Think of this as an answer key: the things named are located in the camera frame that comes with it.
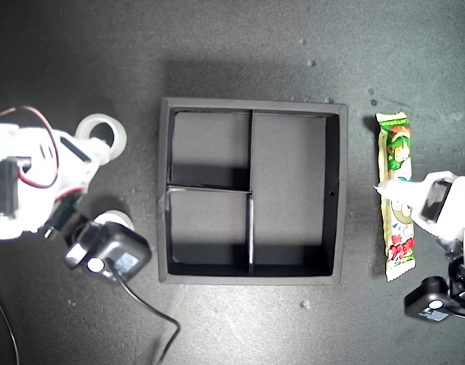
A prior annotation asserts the large white tape roll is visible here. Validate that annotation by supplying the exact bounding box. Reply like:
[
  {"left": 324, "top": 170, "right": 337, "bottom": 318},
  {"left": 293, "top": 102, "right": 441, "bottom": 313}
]
[{"left": 74, "top": 113, "right": 128, "bottom": 166}]

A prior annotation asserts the green printed snack bar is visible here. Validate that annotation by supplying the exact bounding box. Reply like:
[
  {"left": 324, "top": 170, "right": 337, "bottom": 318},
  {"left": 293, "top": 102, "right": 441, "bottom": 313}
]
[{"left": 375, "top": 111, "right": 417, "bottom": 284}]

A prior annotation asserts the small white tape roll green core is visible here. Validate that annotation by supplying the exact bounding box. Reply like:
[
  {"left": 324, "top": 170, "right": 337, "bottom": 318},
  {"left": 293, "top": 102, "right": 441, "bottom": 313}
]
[{"left": 92, "top": 210, "right": 135, "bottom": 233}]

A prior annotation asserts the black tray with wells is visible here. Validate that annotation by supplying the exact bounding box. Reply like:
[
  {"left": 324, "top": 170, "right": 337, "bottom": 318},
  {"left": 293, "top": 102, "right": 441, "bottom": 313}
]
[{"left": 157, "top": 97, "right": 349, "bottom": 287}]

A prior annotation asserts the red wire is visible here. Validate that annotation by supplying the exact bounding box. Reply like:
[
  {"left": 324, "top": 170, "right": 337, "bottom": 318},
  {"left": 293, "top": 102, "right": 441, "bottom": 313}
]
[{"left": 0, "top": 106, "right": 62, "bottom": 189}]

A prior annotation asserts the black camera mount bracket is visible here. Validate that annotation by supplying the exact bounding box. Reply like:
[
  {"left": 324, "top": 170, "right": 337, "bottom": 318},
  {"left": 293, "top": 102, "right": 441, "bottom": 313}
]
[
  {"left": 44, "top": 192, "right": 87, "bottom": 249},
  {"left": 446, "top": 257, "right": 465, "bottom": 309}
]

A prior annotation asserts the black camera cable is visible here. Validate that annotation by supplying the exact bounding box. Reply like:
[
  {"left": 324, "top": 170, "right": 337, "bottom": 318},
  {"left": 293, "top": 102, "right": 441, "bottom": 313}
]
[{"left": 109, "top": 258, "right": 182, "bottom": 362}]

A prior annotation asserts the thin black cable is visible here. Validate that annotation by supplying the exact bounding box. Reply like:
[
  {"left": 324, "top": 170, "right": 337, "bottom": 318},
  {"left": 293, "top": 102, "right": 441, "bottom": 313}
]
[{"left": 0, "top": 287, "right": 21, "bottom": 365}]

